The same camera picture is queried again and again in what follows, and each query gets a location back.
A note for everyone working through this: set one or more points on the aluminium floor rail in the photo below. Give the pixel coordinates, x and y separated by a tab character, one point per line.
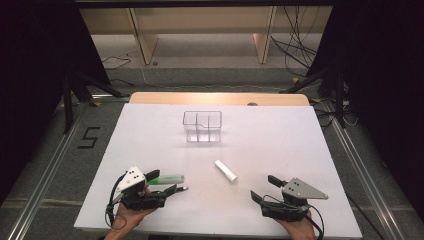
363	173
36	196

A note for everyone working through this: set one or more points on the light wooden shelf unit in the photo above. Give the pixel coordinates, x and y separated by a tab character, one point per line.
206	20

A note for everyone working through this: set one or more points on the white table sheet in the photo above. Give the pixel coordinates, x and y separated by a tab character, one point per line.
266	150

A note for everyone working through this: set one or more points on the clear plastic pen organizer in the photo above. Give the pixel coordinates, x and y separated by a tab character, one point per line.
202	130

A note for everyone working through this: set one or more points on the white glue stick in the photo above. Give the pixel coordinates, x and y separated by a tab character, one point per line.
226	171

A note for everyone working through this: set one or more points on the black metal stand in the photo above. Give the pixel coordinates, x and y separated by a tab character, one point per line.
68	106
339	100

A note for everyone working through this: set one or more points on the green highlighter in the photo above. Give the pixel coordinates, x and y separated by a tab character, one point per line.
168	179

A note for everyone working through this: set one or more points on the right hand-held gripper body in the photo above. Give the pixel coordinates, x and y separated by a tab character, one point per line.
286	210

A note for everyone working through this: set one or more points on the black curtain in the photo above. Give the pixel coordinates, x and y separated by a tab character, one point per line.
33	66
383	83

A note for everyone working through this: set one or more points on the person's left hand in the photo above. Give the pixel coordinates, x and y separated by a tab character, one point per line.
128	218

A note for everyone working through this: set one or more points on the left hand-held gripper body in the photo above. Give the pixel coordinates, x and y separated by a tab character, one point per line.
140	200

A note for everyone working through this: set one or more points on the person's right hand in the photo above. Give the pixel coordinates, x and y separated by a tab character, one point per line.
301	230

